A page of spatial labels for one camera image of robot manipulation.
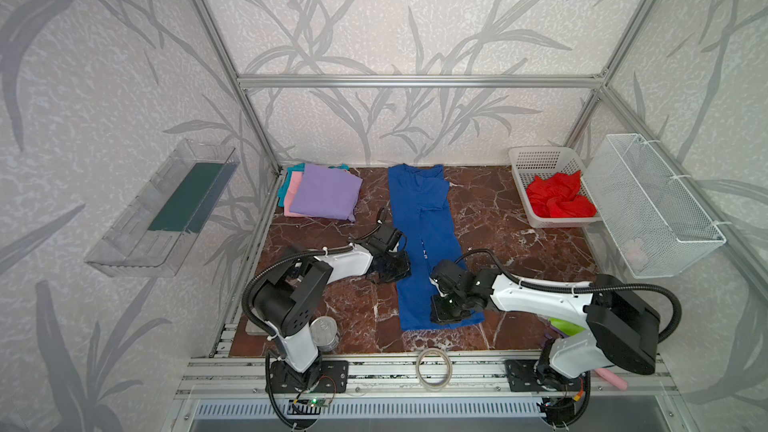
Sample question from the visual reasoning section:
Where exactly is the blue printed t shirt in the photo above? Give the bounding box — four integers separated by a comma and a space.
388, 164, 462, 332

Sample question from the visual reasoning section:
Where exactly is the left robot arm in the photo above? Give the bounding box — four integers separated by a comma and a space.
241, 243, 411, 374

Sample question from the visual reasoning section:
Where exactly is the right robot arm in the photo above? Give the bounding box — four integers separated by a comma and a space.
430, 266, 660, 379

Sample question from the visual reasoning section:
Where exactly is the clear tape roll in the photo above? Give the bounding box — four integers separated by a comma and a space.
415, 348, 454, 392

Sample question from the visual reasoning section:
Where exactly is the silver metal can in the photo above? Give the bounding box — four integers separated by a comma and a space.
310, 316, 340, 353

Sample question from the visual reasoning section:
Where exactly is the folded purple t shirt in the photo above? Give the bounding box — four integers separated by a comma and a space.
288, 164, 363, 222

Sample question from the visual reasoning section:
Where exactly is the green yellow toy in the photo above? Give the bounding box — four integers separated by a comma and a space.
549, 318, 584, 337

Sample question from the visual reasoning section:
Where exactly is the folded pink t shirt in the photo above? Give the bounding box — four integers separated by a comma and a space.
283, 171, 303, 217

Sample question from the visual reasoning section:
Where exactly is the red t shirt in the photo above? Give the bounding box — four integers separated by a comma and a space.
526, 171, 597, 218

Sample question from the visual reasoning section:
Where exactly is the white plastic laundry basket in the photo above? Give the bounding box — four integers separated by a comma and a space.
509, 146, 601, 228

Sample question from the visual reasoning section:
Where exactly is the pink cylinder stick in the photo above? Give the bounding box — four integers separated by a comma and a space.
594, 368, 629, 391

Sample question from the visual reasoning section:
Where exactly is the green book on shelf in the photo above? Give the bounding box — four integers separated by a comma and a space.
148, 162, 237, 234

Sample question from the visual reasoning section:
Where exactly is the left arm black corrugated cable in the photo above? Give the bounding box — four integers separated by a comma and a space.
241, 208, 385, 432

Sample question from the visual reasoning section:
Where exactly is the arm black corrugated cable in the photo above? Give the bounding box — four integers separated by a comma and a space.
455, 248, 683, 430
241, 208, 385, 432

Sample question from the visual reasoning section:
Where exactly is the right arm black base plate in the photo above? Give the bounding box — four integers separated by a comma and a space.
504, 359, 582, 394

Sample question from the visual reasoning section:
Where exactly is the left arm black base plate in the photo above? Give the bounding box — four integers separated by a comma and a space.
266, 358, 350, 394

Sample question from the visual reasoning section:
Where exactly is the aluminium enclosure frame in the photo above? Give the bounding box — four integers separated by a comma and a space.
193, 0, 767, 431

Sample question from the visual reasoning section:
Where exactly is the white wire mesh basket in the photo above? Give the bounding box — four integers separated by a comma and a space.
582, 133, 727, 279

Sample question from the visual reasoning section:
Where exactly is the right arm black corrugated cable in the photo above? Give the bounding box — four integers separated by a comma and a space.
455, 248, 683, 430

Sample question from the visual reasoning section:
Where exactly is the clear plastic wall shelf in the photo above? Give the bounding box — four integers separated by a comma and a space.
85, 139, 240, 278

